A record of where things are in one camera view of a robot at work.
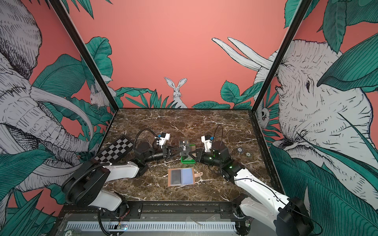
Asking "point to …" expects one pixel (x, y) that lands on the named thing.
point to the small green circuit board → (124, 227)
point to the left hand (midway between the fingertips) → (181, 150)
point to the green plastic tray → (188, 159)
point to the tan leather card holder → (182, 176)
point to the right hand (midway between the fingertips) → (188, 153)
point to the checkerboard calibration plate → (115, 151)
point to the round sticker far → (239, 149)
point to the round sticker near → (248, 154)
